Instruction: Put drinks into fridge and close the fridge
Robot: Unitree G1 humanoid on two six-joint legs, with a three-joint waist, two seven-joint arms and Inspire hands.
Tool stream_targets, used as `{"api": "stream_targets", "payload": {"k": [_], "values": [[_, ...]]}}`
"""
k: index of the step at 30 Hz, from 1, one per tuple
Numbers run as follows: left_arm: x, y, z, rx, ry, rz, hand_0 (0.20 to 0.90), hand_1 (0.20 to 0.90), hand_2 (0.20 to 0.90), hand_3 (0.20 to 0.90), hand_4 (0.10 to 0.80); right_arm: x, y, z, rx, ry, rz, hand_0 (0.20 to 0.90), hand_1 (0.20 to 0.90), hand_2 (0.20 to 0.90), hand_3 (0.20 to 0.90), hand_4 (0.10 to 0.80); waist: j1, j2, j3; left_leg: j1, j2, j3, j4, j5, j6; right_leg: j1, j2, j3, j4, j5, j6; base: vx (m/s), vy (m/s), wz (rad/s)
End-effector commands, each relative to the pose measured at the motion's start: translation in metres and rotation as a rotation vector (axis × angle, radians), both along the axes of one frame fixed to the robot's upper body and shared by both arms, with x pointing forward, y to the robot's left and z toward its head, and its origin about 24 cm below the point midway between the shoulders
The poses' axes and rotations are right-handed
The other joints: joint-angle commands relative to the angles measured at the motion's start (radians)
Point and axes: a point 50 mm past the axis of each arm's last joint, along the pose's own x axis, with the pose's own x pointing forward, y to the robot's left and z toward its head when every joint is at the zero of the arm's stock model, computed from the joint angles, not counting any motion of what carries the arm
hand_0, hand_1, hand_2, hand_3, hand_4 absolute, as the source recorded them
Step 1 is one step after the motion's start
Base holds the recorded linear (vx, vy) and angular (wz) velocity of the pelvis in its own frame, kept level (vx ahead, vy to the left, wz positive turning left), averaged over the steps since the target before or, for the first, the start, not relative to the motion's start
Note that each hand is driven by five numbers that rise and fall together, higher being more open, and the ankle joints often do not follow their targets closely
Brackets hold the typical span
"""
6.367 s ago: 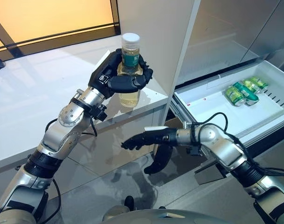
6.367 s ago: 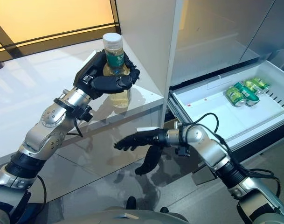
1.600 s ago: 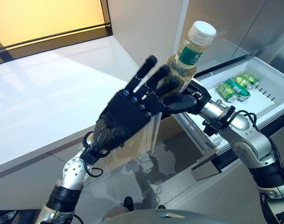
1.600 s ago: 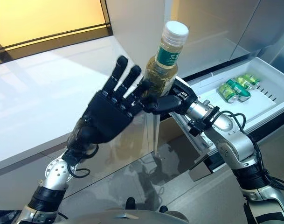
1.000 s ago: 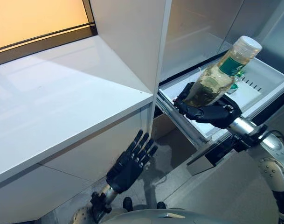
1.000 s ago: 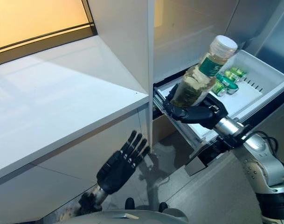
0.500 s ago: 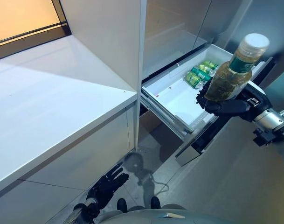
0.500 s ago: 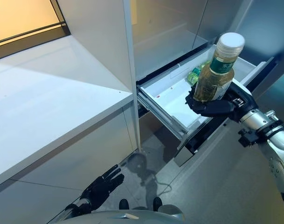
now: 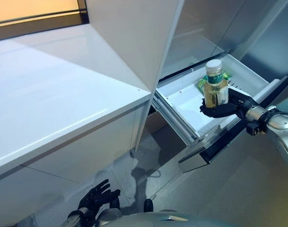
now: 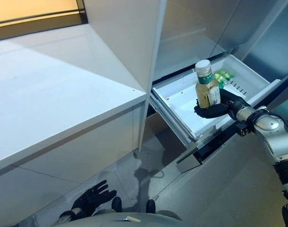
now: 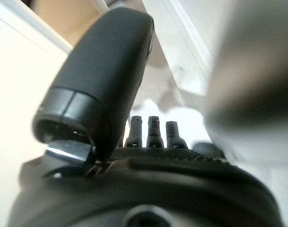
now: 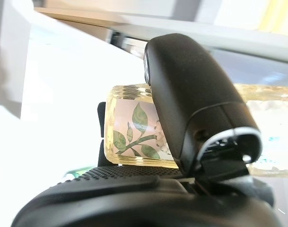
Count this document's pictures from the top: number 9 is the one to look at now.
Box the yellow lit window black frame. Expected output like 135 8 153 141
0 0 90 42

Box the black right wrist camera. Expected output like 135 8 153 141
246 122 269 137

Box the fridge drawer with white bin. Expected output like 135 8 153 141
152 53 288 175

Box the stainless steel fridge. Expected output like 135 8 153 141
157 0 288 114

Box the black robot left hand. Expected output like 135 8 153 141
77 179 122 220

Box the clear bottle of yellow tea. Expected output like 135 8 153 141
204 59 230 108

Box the grey robot torso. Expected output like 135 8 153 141
96 210 229 227

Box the tall white cabinet panel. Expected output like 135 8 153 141
86 0 186 152

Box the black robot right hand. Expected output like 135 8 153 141
199 87 253 119

